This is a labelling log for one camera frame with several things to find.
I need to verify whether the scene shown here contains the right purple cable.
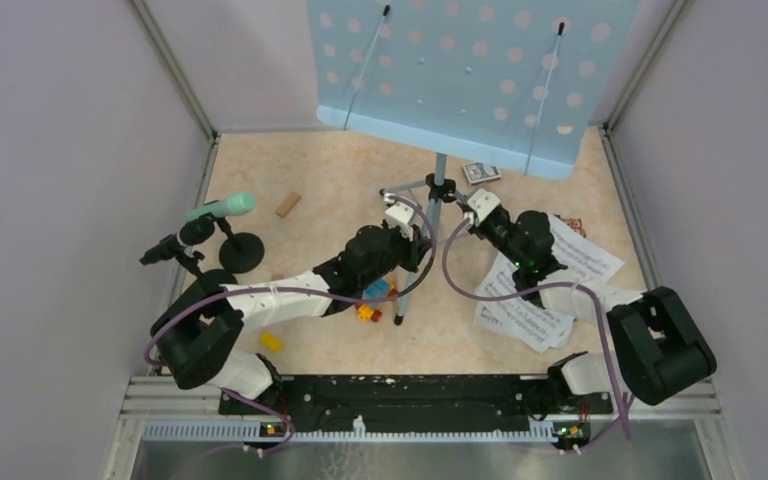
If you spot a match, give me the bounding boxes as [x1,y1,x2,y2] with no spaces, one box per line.
[441,218,636,452]

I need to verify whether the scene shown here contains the wooden block far left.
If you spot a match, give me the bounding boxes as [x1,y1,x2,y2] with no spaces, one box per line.
[275,191,302,219]

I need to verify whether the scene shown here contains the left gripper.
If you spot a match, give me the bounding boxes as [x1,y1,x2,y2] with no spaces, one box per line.
[360,220,432,288]

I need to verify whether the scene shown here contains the playing card box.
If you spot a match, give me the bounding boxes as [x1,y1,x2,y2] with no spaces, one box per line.
[462,162,502,186]

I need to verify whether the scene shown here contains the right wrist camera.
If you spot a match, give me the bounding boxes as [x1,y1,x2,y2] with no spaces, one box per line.
[464,188,501,226]

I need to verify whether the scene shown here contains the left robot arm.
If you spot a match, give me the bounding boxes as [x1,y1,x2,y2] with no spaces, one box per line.
[144,225,436,414]

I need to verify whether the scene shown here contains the red owl toy block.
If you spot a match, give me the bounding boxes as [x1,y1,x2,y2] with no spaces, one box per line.
[558,216,587,238]

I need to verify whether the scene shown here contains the mint green microphone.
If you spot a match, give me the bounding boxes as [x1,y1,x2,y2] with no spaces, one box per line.
[183,192,266,275]

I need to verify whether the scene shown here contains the sheet music page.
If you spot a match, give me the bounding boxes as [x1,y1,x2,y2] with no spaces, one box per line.
[473,254,574,353]
[549,215,624,282]

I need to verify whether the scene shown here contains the black microphone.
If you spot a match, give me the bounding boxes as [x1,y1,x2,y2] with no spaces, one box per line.
[139,215,237,314]

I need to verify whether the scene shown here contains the blue music stand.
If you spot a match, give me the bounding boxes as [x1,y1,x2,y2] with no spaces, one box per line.
[305,0,642,327]

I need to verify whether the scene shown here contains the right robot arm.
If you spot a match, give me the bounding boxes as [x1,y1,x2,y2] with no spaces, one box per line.
[464,205,718,406]

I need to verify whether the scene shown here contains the toy block car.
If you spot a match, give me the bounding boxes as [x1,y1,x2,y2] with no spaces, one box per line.
[355,277,398,323]

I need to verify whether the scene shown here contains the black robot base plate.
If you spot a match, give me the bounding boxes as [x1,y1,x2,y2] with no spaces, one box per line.
[270,374,614,440]

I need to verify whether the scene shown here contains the yellow toy brick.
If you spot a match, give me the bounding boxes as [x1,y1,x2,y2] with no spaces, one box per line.
[259,331,284,353]

